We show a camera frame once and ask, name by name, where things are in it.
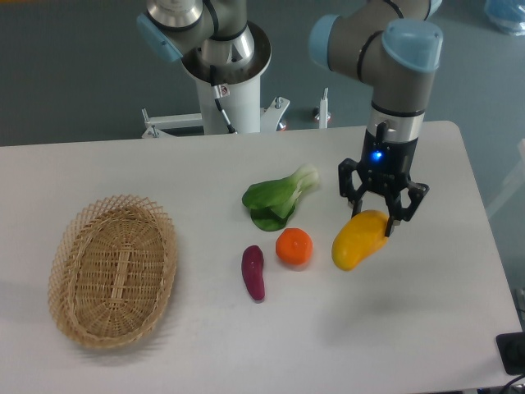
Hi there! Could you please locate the blue bag in background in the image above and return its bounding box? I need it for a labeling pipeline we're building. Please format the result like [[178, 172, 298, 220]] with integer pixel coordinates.
[[484, 0, 524, 36]]

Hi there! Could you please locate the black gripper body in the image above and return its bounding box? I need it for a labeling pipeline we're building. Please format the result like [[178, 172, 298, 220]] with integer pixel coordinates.
[[358, 122, 418, 196]]

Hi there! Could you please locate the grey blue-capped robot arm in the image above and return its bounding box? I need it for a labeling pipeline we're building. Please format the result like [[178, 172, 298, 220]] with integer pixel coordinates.
[[136, 1, 443, 231]]

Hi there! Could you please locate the purple sweet potato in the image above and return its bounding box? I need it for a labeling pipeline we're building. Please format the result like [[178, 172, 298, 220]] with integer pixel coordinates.
[[241, 245, 266, 302]]

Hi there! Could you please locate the green bok choy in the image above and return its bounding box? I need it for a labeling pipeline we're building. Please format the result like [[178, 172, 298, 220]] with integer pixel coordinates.
[[241, 164, 320, 231]]

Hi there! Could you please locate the black device at table edge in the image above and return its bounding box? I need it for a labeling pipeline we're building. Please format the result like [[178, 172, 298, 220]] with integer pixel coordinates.
[[495, 332, 524, 375]]

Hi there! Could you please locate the orange persimmon fruit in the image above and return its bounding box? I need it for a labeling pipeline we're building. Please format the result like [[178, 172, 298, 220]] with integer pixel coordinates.
[[275, 228, 313, 266]]

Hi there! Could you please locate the yellow mango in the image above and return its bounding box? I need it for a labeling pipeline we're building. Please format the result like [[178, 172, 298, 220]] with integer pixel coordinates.
[[331, 210, 389, 271]]

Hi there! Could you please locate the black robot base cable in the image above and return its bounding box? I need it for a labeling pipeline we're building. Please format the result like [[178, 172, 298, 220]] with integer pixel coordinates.
[[209, 64, 238, 135]]

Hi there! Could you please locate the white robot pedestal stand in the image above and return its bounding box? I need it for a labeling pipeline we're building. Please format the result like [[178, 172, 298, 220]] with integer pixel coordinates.
[[142, 22, 290, 139]]

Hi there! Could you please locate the woven wicker basket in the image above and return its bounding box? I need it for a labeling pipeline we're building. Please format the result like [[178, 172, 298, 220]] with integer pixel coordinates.
[[48, 195, 177, 349]]

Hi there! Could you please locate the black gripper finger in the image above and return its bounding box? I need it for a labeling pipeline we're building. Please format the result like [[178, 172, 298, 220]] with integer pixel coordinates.
[[338, 158, 367, 217], [383, 181, 431, 239]]

